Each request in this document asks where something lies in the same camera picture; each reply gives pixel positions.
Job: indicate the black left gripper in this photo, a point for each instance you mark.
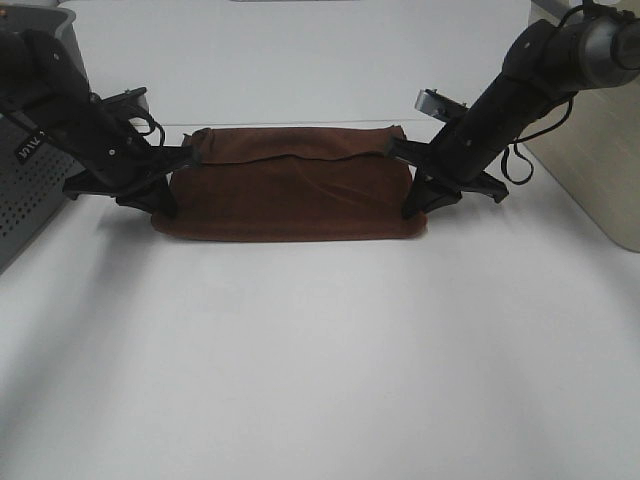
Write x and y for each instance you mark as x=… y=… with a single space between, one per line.
x=117 y=160

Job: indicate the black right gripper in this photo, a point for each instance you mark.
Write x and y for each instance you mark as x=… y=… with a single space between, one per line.
x=454 y=161

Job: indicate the brown towel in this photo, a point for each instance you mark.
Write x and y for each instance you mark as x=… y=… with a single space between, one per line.
x=291 y=184

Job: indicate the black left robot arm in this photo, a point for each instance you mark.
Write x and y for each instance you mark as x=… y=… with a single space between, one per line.
x=36 y=72

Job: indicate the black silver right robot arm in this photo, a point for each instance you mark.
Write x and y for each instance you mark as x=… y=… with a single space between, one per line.
x=594 y=46

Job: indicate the grey perforated laundry basket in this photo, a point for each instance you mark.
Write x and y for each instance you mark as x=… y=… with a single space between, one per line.
x=32 y=171

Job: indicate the beige box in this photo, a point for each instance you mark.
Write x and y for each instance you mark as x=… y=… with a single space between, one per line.
x=594 y=155

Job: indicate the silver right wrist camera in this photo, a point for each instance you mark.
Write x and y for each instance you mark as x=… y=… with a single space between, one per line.
x=435 y=105

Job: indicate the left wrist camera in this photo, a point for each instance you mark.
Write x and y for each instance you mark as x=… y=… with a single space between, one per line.
x=129 y=105

